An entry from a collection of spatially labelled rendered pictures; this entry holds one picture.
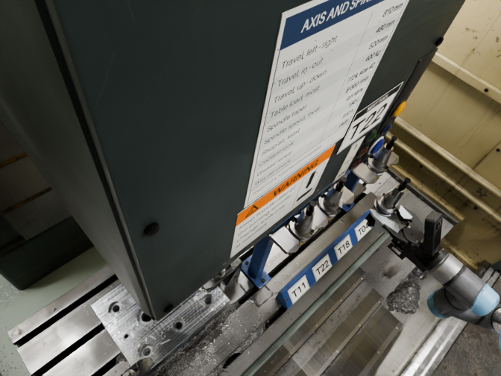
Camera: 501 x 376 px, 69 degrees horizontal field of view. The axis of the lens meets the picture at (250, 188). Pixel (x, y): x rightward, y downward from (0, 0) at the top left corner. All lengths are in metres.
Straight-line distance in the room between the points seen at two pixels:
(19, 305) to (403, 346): 1.37
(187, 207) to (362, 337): 1.20
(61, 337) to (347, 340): 0.88
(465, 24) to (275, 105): 1.06
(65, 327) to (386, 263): 1.12
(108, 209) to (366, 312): 1.28
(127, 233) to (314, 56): 0.17
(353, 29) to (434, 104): 1.12
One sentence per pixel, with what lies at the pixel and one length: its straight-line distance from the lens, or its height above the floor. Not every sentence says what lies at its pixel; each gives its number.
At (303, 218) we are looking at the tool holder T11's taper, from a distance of 0.86.
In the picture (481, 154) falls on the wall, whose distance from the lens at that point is 1.42.
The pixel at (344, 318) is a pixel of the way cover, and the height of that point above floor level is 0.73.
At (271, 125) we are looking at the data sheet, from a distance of 0.28.
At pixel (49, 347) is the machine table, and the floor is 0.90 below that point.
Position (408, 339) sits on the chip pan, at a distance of 1.55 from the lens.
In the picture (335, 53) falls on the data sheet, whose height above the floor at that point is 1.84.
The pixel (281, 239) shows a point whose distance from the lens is 0.89.
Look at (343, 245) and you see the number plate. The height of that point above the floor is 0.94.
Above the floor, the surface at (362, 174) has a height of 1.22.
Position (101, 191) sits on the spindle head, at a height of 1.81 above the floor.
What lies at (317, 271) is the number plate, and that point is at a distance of 1.19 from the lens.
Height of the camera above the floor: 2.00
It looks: 55 degrees down
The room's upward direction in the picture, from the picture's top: 12 degrees clockwise
